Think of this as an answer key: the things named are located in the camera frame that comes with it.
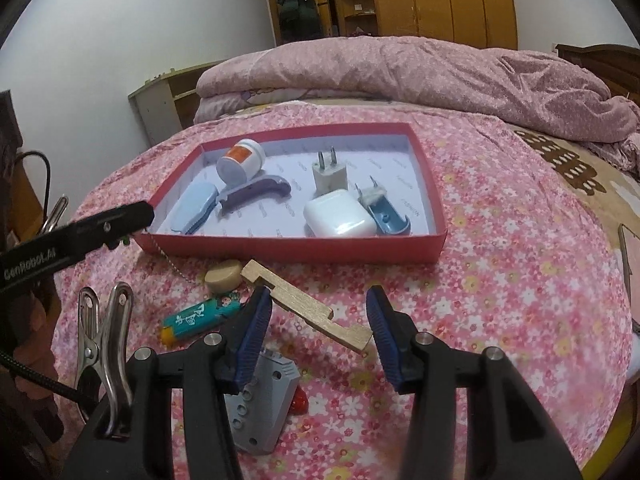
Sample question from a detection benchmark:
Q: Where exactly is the round wooden disc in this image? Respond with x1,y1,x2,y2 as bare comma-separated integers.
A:
204,260,243,295

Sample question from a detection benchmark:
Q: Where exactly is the light blue flat case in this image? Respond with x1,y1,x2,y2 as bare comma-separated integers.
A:
170,181,219,235

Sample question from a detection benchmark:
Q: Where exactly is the white orange pill bottle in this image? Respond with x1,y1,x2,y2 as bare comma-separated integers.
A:
216,139,267,188

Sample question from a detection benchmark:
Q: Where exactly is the wooden notched block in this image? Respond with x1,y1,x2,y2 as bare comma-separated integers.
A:
241,260,372,353

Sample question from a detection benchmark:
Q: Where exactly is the silver metal spring clamp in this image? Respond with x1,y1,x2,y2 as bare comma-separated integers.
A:
75,282,134,438

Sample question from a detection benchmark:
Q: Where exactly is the white plug charger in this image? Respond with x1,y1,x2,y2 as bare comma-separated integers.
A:
311,148,348,196

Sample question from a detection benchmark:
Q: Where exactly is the black cable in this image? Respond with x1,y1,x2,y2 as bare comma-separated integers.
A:
14,149,52,221

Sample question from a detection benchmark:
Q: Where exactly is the dark wooden headboard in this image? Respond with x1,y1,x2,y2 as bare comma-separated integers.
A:
555,44,640,104

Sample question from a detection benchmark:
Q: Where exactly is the small red toy piece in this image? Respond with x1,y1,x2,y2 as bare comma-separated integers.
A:
288,386,309,416

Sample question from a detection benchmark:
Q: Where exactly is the wooden wardrobe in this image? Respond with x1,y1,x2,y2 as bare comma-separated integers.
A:
241,0,519,51

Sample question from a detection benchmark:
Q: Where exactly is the red shallow cardboard box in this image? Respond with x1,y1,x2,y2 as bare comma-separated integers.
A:
136,122,447,264

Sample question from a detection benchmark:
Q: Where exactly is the white earbuds case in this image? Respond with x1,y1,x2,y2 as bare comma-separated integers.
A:
303,188,378,238

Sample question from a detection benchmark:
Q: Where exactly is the pink phone case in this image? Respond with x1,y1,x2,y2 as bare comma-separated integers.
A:
618,224,640,335

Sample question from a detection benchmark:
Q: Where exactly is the pink crumpled quilt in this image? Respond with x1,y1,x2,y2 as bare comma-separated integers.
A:
194,36,639,171

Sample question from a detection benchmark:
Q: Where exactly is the pink floral bed sheet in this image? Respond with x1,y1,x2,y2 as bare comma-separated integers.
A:
76,102,631,479

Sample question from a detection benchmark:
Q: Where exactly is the dark hanging jacket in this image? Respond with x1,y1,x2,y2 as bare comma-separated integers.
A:
277,0,322,44

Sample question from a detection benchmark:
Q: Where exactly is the blue white plug adapter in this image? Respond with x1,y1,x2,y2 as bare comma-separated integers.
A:
356,177,411,236

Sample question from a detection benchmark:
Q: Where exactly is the grey plastic building plate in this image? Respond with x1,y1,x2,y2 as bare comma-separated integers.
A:
224,348,300,455

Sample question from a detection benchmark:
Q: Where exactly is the grey wooden side shelf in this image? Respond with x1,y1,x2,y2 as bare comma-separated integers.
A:
128,62,219,146

